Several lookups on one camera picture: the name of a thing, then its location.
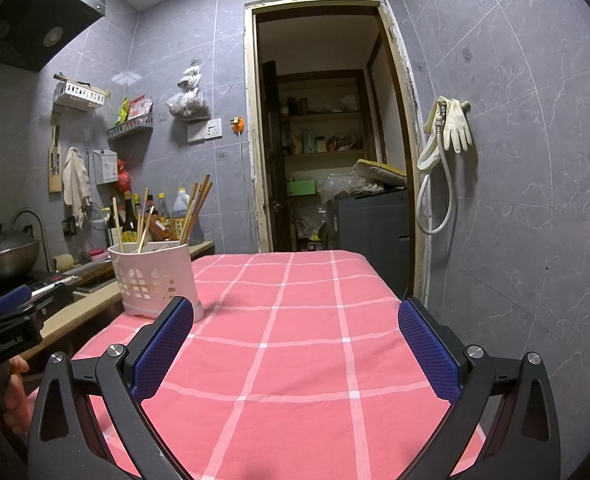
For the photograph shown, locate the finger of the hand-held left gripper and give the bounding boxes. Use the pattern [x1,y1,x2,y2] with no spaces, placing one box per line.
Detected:
[0,284,74,334]
[0,284,34,322]

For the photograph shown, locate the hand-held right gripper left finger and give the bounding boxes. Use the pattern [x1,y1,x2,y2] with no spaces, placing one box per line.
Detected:
[26,296,197,480]

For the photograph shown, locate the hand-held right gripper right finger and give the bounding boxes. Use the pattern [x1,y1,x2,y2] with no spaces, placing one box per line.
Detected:
[397,296,562,480]

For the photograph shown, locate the white slotted utensil holder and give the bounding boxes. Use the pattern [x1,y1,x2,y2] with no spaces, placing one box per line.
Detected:
[107,240,206,322]

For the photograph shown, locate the set of wooden chopsticks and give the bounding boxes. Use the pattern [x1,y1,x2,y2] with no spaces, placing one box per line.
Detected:
[111,174,213,256]

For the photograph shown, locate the person's left hand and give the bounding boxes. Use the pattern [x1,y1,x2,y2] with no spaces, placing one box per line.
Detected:
[2,354,32,436]

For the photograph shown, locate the gas stove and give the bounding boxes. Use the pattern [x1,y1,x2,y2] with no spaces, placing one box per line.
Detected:
[0,272,76,311]

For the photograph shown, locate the beige kitchen counter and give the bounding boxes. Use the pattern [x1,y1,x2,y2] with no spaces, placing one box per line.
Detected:
[25,240,216,356]

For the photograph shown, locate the metal wok with lid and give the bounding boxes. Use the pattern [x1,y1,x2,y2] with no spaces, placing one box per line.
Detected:
[0,223,42,286]

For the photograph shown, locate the curved metal faucet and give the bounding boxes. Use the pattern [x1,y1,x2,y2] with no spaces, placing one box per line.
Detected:
[10,208,56,273]

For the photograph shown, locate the black cap dark bottle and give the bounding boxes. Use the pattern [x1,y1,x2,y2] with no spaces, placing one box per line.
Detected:
[105,207,123,248]

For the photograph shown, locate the yellow cap dark sauce bottle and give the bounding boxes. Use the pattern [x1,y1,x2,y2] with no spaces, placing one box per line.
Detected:
[121,195,138,246]

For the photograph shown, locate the orange snack packet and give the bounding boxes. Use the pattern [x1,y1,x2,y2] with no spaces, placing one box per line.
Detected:
[142,217,172,242]

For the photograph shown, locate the hanging beige towel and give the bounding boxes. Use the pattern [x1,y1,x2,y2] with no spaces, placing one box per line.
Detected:
[62,146,93,231]

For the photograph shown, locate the pink checked tablecloth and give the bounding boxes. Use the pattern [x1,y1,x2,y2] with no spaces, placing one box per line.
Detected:
[25,249,486,480]

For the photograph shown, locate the hanging wooden board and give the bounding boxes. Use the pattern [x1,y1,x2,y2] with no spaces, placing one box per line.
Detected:
[48,125,63,193]

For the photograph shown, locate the grey metal cabinet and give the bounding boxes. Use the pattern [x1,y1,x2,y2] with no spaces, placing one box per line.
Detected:
[325,187,411,296]

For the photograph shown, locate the yellow cap clear bottle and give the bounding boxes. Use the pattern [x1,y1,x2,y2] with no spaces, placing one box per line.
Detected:
[156,192,172,233]

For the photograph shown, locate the large cooking oil jug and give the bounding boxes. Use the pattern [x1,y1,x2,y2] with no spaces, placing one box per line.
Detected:
[171,187,205,247]

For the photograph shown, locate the red plastic bag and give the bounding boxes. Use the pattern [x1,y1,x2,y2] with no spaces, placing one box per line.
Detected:
[115,159,133,193]

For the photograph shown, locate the white hanging box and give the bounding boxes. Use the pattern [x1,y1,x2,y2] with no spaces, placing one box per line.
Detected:
[93,149,120,184]

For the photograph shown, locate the crumpled clear plastic bag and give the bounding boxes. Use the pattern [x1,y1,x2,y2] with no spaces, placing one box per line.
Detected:
[320,172,386,206]

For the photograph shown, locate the olive trimmed cushion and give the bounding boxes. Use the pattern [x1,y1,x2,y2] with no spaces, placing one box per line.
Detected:
[350,158,408,187]

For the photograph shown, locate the hanging white rubber glove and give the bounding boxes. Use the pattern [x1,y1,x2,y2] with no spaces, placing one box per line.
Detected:
[416,105,448,173]

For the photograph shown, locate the red snack packet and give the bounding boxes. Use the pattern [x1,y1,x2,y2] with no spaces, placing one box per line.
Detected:
[127,95,153,121]

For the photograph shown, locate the dark wooden door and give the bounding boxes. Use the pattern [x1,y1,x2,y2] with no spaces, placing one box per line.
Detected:
[261,60,288,253]

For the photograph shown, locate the wooden storage shelf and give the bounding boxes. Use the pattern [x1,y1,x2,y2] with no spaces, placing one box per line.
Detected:
[277,70,376,171]

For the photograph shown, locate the pale rubber glove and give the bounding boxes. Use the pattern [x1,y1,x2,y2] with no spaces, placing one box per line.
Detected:
[445,97,473,155]

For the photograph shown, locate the hanging clear plastic bag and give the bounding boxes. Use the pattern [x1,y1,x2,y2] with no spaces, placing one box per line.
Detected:
[166,60,211,122]

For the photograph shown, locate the black range hood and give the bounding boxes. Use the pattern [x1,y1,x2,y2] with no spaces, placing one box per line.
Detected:
[0,0,108,73]

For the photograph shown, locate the white flexible hose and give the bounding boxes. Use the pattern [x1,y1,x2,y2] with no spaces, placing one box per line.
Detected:
[415,102,454,236]

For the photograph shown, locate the grey wall rack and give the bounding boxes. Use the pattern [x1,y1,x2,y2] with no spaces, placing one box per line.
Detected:
[106,112,155,142]

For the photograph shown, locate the white wall basket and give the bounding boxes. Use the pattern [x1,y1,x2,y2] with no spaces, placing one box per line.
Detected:
[52,72,112,112]

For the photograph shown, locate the white wall switch panel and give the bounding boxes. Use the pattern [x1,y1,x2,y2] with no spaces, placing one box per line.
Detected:
[187,117,223,143]

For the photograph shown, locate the worn wooden door frame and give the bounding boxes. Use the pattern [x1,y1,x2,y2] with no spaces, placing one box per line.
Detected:
[244,0,433,306]

